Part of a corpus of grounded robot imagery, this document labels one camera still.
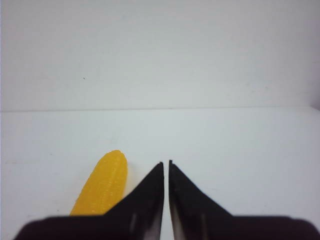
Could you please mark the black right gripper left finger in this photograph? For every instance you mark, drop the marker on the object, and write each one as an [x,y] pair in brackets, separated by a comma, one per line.
[138,216]

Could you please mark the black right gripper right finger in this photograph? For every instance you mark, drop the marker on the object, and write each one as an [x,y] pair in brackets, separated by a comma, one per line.
[195,216]

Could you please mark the yellow toy corn cob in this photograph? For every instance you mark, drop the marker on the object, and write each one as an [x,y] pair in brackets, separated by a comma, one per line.
[104,187]

